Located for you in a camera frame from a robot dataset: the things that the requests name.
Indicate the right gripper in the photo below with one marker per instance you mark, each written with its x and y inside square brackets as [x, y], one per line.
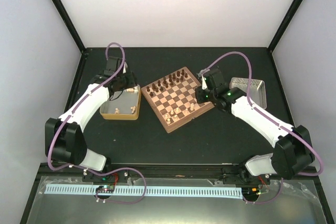
[200, 99]

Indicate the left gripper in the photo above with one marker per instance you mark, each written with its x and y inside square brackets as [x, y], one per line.
[132, 81]

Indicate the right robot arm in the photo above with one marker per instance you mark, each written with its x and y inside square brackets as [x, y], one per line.
[292, 152]

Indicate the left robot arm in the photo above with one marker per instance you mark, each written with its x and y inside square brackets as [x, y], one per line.
[64, 139]

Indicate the wooden chess board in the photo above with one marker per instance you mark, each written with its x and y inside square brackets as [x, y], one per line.
[179, 96]

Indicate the dark chess pieces group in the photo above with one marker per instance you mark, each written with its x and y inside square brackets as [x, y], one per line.
[166, 82]

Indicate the small circuit board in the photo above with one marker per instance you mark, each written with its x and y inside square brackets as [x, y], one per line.
[105, 189]

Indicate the gold metal tin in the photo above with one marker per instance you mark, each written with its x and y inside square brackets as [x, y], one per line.
[122, 98]

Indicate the black aluminium rail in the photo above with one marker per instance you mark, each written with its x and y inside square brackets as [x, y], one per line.
[228, 174]

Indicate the left frame post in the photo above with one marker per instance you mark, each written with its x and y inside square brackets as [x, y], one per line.
[69, 24]

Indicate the frame post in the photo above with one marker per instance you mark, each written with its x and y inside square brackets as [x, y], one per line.
[69, 24]
[294, 6]

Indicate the light blue cable duct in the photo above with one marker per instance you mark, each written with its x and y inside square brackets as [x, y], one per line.
[148, 191]

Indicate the right frame post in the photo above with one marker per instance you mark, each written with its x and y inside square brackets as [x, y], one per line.
[294, 6]

